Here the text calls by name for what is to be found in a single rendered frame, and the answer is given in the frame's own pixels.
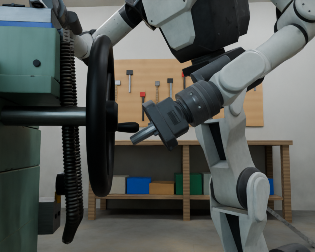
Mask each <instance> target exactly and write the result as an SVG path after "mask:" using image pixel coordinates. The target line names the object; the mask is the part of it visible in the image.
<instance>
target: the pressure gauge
mask: <svg viewBox="0 0 315 252"><path fill-rule="evenodd" d="M64 174H65V173H64V172H59V173H58V174H57V177H56V183H55V189H56V192H55V200H57V204H60V203H61V196H65V195H66V194H65V192H66V190H65V188H66V187H65V179H64V178H65V176H64Z"/></svg>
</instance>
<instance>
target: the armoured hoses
mask: <svg viewBox="0 0 315 252"><path fill-rule="evenodd" d="M57 31H58V32H59V34H60V88H61V89H60V91H61V92H60V95H61V96H60V98H61V100H60V102H61V103H60V105H61V106H62V107H78V106H77V105H78V103H77V101H78V100H77V98H78V97H77V93H76V92H77V90H76V89H77V87H76V85H77V84H76V82H77V81H76V74H75V73H76V71H75V69H76V68H75V66H76V65H75V58H74V57H75V55H74V53H75V52H74V51H75V41H74V38H71V37H70V30H69V29H65V28H60V29H57ZM61 129H62V132H61V133H62V134H63V135H62V137H63V138H62V140H63V142H62V144H63V146H62V147H63V151H64V152H63V155H64V156H63V158H64V160H63V162H64V164H63V165H64V169H65V170H64V173H65V174H64V176H65V178H64V179H65V181H64V183H65V185H64V186H65V187H66V188H65V190H66V191H65V194H66V195H65V197H66V199H65V201H66V203H65V204H66V208H67V209H66V212H67V213H66V224H65V228H64V232H63V236H62V242H63V243H64V244H67V245H68V244H70V243H72V242H73V240H74V237H75V235H76V232H77V230H78V227H79V225H80V224H81V222H82V220H83V217H84V206H83V204H84V203H83V201H84V200H83V193H82V192H83V190H82V188H83V187H82V185H83V184H82V177H81V176H82V174H81V172H82V171H81V169H82V168H81V161H80V160H81V158H80V156H81V155H80V153H81V152H80V145H79V144H80V141H79V140H80V139H79V137H80V135H79V134H80V132H79V126H63V127H62V128H61Z"/></svg>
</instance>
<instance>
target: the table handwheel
mask: <svg viewBox="0 0 315 252"><path fill-rule="evenodd" d="M1 121H2V123H3V124H4V126H46V127H86V152H87V165H88V174H89V180H90V185H91V188H92V191H93V193H94V194H95V195H96V196H97V197H99V198H104V197H107V196H108V195H109V193H110V192H111V189H112V184H113V175H114V161H115V133H116V131H117V130H118V126H119V106H118V104H117V103H116V87H115V62H114V51H113V45H112V41H111V40H110V38H109V37H108V36H106V35H99V36H97V37H96V38H95V39H94V41H93V43H92V47H91V50H90V55H89V62H88V71H87V85H86V107H71V106H68V107H67V106H4V107H3V108H2V111H1Z"/></svg>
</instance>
